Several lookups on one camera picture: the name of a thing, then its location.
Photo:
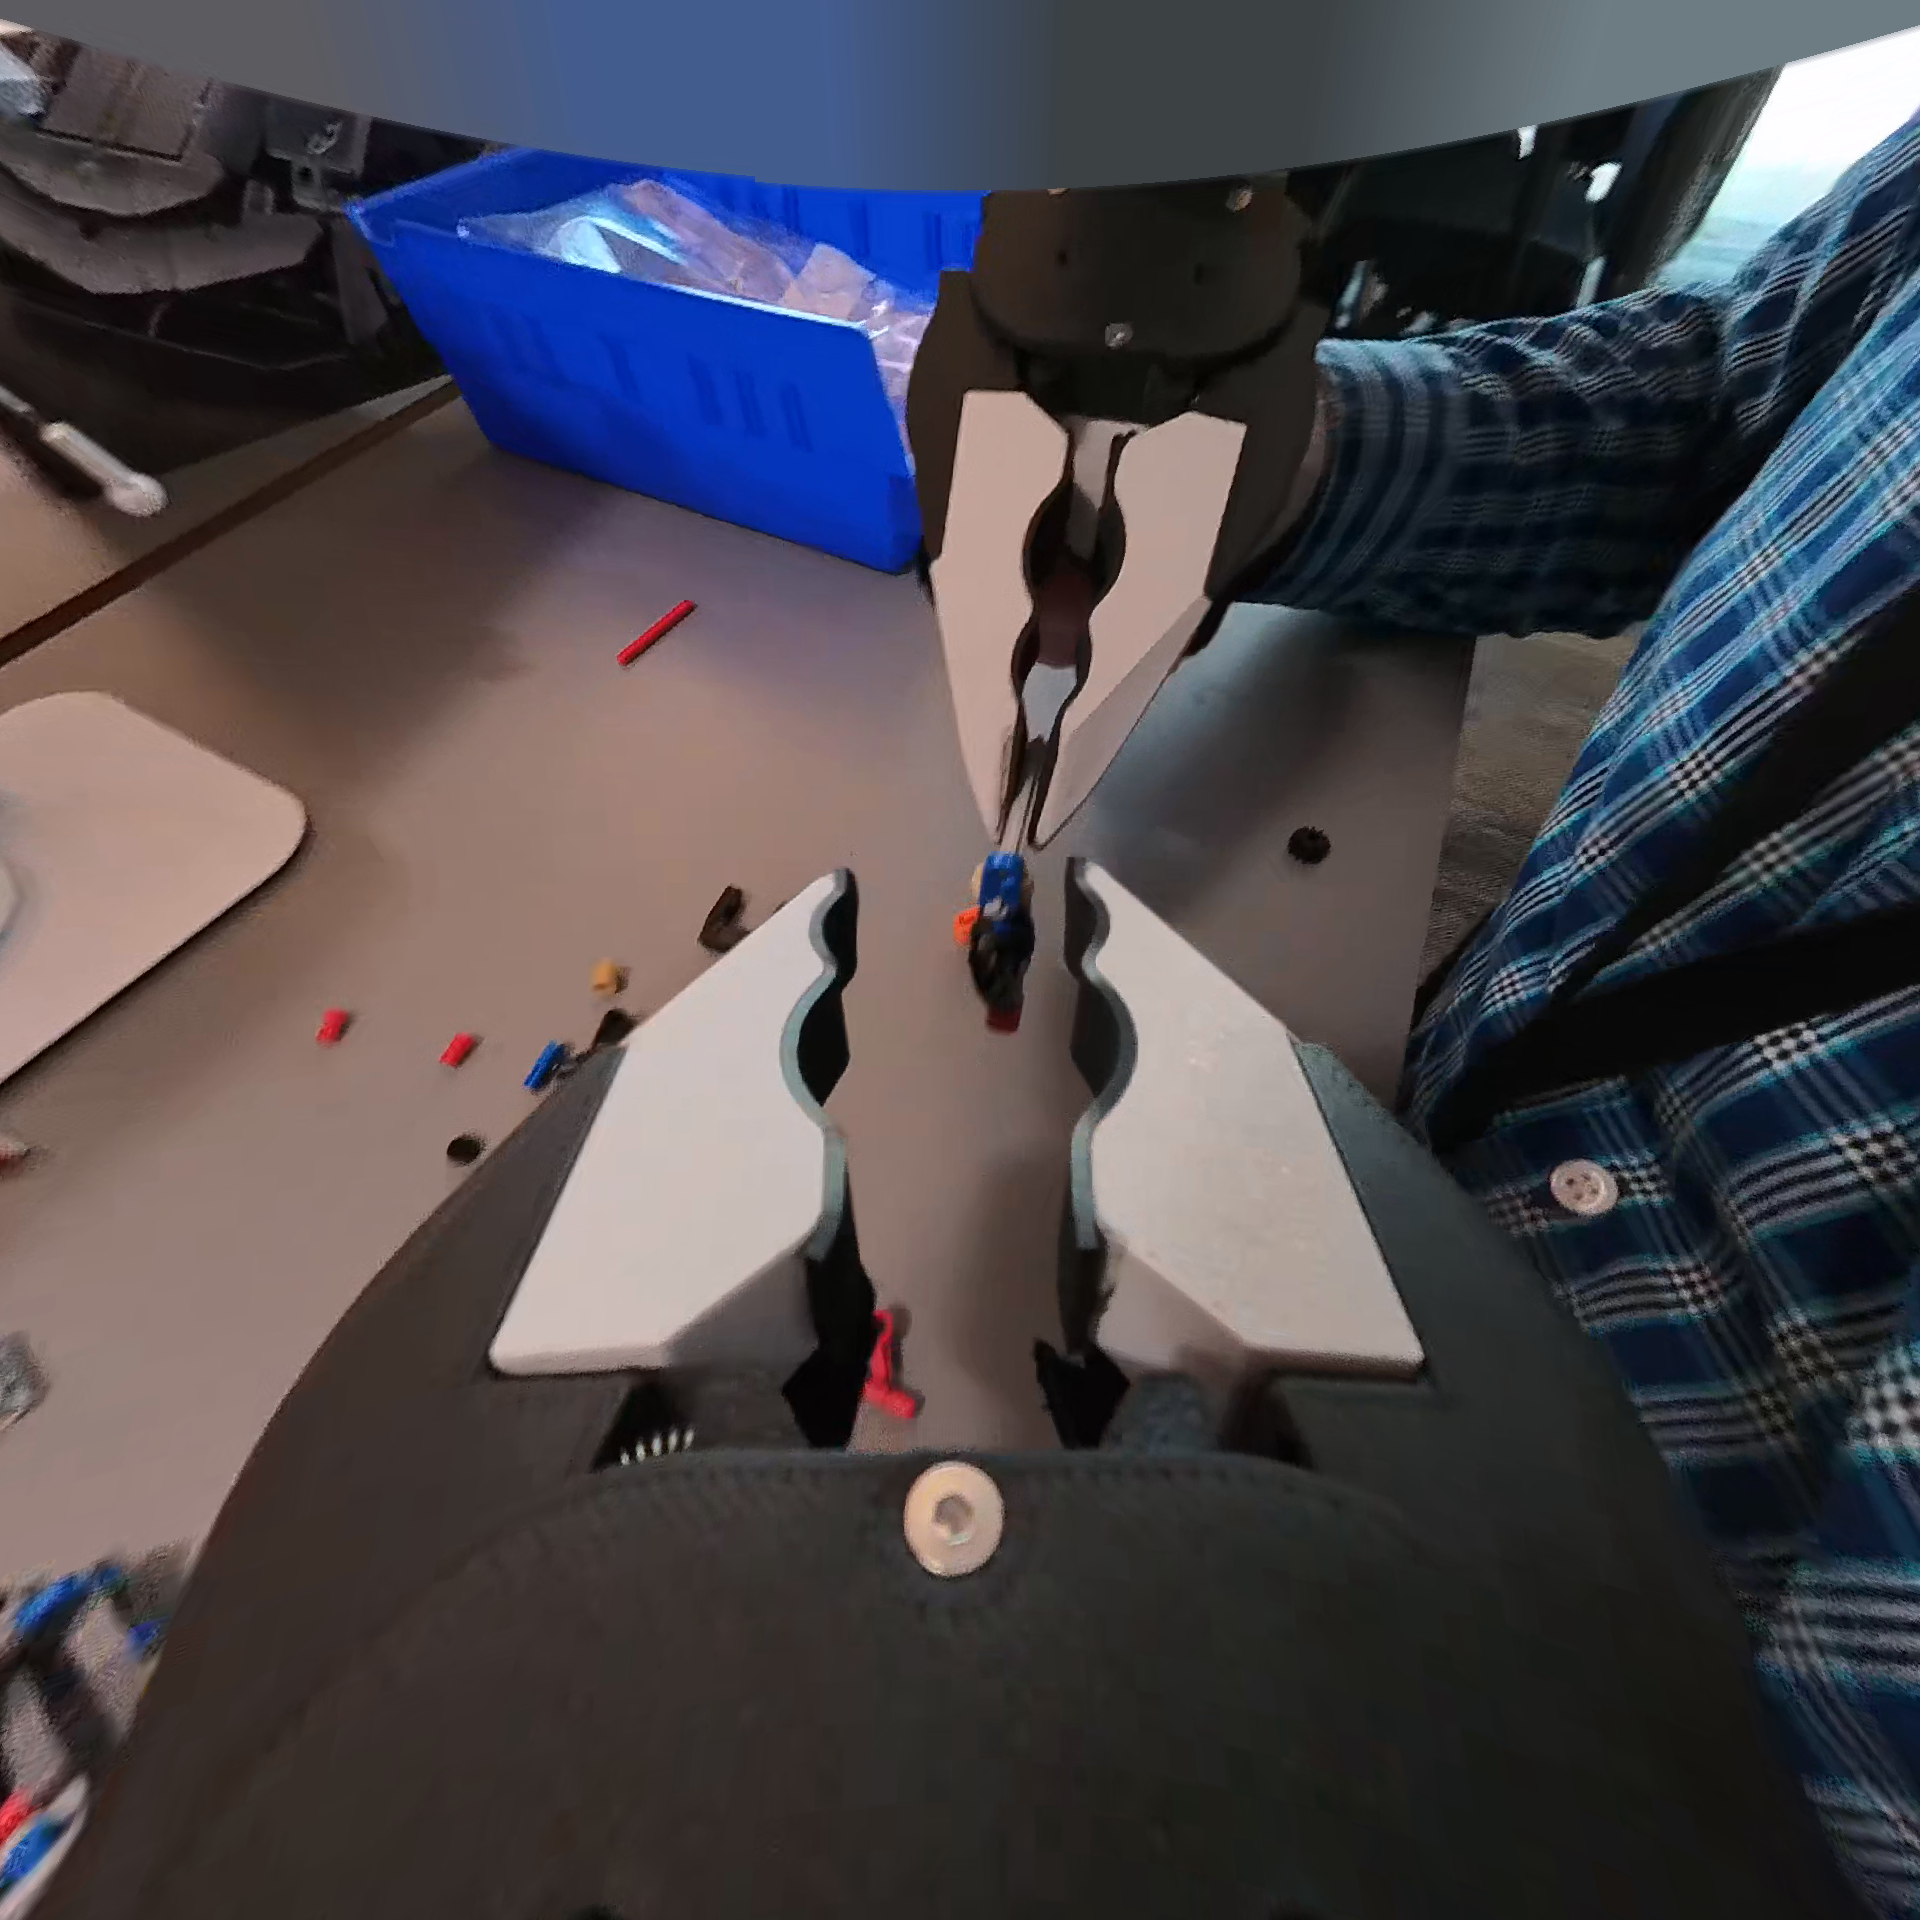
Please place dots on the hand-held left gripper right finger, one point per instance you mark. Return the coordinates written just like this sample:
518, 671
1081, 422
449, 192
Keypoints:
1244, 1185

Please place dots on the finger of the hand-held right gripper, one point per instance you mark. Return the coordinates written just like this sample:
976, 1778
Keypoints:
990, 600
1171, 571

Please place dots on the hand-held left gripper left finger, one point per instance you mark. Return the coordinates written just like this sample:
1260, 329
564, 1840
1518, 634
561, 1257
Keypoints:
674, 1201

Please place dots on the small multicoloured lego subassembly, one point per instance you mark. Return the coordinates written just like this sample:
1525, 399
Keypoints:
998, 945

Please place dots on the person's right forearm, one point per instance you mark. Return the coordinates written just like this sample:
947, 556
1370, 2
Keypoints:
1501, 450

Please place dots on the scattered loose lego pieces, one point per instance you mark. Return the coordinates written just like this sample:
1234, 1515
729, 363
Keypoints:
458, 1051

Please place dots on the red lego connector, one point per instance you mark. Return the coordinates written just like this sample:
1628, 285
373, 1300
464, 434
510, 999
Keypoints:
888, 1359

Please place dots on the small black lego gear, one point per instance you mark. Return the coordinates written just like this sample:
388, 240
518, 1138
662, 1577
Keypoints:
1310, 845

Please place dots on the red lego axle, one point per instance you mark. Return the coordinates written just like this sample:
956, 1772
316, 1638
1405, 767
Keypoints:
656, 632

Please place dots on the small grey lego piece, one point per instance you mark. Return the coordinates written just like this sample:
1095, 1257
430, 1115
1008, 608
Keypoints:
15, 1373

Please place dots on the partly built lego vehicle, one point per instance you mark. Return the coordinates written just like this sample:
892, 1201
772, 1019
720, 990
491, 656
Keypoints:
68, 1599

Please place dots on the blue plastic bin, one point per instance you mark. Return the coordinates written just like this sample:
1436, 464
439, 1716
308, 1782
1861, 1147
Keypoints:
674, 405

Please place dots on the clear plastic bags of parts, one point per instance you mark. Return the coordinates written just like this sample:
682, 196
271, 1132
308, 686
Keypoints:
720, 248

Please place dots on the person's plaid shirt torso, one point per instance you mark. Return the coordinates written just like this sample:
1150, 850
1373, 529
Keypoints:
1725, 1274

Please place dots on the black office chair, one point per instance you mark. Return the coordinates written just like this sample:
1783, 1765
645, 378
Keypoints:
1650, 195

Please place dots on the white rounded mat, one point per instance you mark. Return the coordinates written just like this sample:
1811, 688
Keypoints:
151, 840

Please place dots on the silver metal rod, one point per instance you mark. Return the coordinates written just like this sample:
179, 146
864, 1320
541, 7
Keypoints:
105, 476

